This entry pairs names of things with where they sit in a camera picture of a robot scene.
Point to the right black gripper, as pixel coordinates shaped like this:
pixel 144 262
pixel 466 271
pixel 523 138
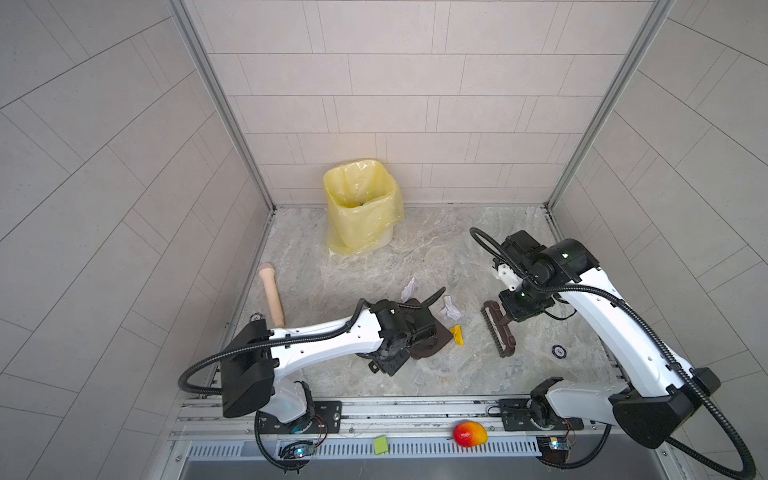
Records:
pixel 515 313

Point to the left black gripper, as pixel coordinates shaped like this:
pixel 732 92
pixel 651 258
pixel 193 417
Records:
pixel 417 334

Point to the dark brown dustpan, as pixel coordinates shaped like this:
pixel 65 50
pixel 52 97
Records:
pixel 428 346

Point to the brown hand brush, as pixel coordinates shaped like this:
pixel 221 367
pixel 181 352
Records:
pixel 497 323

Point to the yellow bagged trash bin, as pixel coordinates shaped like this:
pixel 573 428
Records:
pixel 364 204

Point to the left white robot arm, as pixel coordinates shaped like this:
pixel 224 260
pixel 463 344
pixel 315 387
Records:
pixel 252 374

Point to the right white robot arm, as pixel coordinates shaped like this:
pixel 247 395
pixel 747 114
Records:
pixel 660 389

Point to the white paper scrap long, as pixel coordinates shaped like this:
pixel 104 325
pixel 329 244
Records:
pixel 408 291

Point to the white paper scrap left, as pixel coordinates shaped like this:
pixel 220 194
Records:
pixel 450 311

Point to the yellow paper scrap left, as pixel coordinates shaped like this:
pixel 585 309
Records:
pixel 457 334

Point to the green foam cube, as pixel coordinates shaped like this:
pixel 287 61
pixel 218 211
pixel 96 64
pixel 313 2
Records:
pixel 380 445

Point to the red yellow toy mango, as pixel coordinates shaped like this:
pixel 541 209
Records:
pixel 470 434

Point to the beige wooden pestle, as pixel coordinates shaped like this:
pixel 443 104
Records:
pixel 267 274

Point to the right circuit board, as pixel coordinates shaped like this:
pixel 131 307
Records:
pixel 554 449

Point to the circuit board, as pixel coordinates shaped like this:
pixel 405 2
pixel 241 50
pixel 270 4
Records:
pixel 298 450
pixel 554 449

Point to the left circuit board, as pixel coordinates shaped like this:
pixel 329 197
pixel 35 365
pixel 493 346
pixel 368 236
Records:
pixel 298 450

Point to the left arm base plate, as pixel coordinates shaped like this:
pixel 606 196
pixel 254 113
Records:
pixel 321 418

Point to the aluminium rail frame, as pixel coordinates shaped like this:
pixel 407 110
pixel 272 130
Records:
pixel 202 444

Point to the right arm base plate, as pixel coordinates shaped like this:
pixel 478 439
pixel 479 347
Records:
pixel 518 414

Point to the vertical aluminium corner post right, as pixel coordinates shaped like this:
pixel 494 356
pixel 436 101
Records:
pixel 646 34

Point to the vertical aluminium corner post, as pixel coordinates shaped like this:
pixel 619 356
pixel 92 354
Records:
pixel 646 34
pixel 193 42

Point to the vertical aluminium corner post left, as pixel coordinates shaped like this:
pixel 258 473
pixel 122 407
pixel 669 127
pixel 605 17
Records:
pixel 193 42

